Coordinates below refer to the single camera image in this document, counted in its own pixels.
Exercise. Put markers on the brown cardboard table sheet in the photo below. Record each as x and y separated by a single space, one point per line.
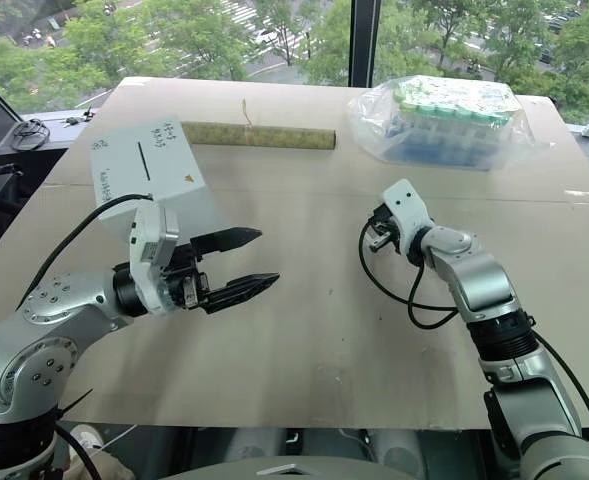
294 340

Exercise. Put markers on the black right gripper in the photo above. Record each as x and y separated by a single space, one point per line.
385 224

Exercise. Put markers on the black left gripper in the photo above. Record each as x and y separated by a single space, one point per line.
186 285

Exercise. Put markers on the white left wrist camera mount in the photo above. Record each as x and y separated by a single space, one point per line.
146 280

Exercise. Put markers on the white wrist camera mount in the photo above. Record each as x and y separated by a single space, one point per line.
146 280
404 202

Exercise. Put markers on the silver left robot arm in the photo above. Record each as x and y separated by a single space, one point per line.
34 340

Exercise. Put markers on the black window frame post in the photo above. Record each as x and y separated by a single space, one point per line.
363 40

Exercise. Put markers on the brown cardboard tube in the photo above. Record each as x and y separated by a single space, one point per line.
274 137

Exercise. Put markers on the green-capped bottle pack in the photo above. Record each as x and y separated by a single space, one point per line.
449 120

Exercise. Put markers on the white box with slot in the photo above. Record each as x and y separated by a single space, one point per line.
139 165

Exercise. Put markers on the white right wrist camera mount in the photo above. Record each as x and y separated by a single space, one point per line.
404 202

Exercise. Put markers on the black zip tie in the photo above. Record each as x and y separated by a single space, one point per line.
74 402

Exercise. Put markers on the bunch of keys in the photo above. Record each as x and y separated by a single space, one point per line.
76 119

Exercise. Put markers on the white sneaker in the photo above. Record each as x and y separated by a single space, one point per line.
88 436

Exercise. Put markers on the clear plastic bag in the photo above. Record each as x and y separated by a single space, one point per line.
374 130

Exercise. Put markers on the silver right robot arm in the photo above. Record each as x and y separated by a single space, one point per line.
479 280

